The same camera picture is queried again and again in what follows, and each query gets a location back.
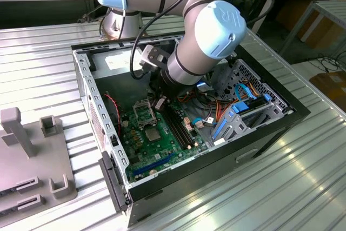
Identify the metal socket cover frame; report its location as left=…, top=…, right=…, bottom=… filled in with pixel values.
left=132, top=100, right=158, bottom=129

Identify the silver CPU green edge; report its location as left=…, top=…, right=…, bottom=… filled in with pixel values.
left=145, top=128, right=161, bottom=142

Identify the black RAM slot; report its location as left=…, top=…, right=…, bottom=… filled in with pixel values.
left=165, top=106, right=191, bottom=149
left=172, top=103, right=198, bottom=147
left=162, top=108, right=188, bottom=150
left=169, top=105, right=195, bottom=148

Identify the grey power supply unit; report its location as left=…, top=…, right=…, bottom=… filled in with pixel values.
left=89, top=48, right=152, bottom=113

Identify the green motherboard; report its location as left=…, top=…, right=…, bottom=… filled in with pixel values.
left=120, top=98, right=210, bottom=184

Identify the blue plastic latch strip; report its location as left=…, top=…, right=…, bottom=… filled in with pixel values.
left=212, top=119, right=227, bottom=140

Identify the hard disk in blue carrier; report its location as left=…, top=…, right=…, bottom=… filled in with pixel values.
left=231, top=94, right=272, bottom=115

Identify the black open PC case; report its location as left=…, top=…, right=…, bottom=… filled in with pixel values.
left=70, top=29, right=311, bottom=228

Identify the grey parts rack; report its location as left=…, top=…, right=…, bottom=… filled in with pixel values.
left=0, top=107, right=79, bottom=228

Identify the brown cardboard box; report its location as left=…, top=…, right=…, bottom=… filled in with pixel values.
left=309, top=70, right=346, bottom=109

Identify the metal slat side table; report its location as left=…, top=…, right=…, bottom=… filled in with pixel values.
left=280, top=0, right=346, bottom=56

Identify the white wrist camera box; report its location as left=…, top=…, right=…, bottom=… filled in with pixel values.
left=139, top=44, right=169, bottom=74

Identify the black camera cable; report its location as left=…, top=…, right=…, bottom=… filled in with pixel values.
left=129, top=0, right=197, bottom=80

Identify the multi-coloured power wire bundle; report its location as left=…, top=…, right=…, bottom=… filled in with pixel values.
left=177, top=90, right=225, bottom=131

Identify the twisted coloured fan wire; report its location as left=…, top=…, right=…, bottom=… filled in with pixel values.
left=104, top=93, right=122, bottom=134

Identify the blue data wire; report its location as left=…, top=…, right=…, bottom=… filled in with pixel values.
left=234, top=83, right=257, bottom=101

